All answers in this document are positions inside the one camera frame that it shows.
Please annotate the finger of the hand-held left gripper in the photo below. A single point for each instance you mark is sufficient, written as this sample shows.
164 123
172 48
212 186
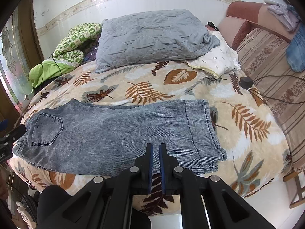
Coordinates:
3 124
17 132

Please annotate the green patterned quilt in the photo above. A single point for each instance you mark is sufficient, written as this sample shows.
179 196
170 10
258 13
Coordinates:
71 43

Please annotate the white floral pillow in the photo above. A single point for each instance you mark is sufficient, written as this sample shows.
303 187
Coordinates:
221 57

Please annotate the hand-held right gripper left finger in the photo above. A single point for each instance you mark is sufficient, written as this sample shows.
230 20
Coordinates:
150 164

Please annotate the grey quilted blanket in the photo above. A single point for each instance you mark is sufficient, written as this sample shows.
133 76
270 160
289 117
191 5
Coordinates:
147 35

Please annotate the blue cloth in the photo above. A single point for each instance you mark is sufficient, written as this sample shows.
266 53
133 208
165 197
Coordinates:
296 52

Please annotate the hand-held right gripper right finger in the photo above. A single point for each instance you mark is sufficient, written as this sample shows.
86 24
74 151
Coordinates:
162 164

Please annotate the wooden stool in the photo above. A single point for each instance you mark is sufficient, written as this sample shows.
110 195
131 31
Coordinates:
294 195

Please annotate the dark object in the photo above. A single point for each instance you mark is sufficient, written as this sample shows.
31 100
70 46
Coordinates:
211 25

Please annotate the lavender clothes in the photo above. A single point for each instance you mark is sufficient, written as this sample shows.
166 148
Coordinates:
283 14

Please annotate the grey-blue denim pants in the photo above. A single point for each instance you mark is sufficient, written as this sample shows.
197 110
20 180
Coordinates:
107 133

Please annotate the patterned glass window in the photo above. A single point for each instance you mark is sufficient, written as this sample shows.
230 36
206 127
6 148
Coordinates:
12 59

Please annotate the leaf print blanket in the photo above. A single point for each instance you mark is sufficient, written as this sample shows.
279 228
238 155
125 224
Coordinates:
166 85

